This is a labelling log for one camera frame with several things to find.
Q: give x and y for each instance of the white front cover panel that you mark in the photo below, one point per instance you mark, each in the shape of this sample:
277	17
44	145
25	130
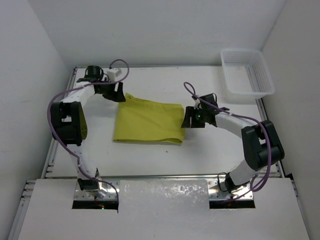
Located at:
162	210

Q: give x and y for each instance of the white plastic basket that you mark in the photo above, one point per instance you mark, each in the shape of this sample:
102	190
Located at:
246	75

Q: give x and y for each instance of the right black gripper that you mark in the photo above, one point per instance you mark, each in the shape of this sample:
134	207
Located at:
190	112

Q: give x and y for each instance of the yellow trousers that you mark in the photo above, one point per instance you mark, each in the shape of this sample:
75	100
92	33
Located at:
144	121

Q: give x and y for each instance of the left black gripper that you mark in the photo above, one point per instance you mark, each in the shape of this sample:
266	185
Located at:
117	96

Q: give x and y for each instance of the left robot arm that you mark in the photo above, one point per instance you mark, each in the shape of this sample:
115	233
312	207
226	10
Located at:
68	124

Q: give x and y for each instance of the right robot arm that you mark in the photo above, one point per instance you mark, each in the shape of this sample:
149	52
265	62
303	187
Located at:
261	144

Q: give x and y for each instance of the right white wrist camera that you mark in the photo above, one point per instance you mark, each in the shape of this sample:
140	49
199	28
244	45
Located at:
197	104

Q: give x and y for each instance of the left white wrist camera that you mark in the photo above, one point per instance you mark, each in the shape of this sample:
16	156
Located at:
113	73

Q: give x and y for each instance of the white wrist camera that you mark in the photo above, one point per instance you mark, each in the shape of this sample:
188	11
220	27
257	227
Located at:
113	73
197	104

